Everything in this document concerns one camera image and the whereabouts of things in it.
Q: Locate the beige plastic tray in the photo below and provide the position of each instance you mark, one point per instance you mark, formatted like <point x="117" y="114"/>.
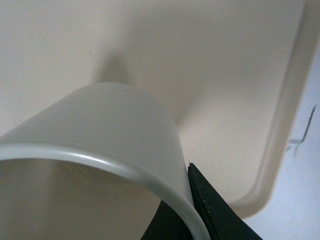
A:
<point x="232" y="73"/>

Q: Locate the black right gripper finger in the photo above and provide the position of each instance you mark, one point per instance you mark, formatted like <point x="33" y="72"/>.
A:
<point x="220" y="220"/>

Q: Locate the white frosted mug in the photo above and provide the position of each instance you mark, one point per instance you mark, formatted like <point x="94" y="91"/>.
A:
<point x="103" y="163"/>

